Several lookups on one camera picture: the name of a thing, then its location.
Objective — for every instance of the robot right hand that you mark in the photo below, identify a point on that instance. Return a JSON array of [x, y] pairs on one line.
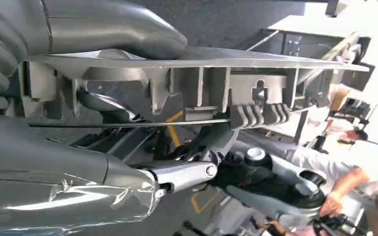
[[45, 179]]

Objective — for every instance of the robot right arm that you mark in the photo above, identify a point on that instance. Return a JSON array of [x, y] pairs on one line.
[[0, 49]]

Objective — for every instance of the yellow floor tape marker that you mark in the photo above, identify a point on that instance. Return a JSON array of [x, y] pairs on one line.
[[175, 136]]

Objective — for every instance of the black grey robot leg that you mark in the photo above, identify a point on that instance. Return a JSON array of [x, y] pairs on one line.
[[264, 182]]

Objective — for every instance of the person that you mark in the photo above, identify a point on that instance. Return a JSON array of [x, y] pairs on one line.
[[371, 159]]

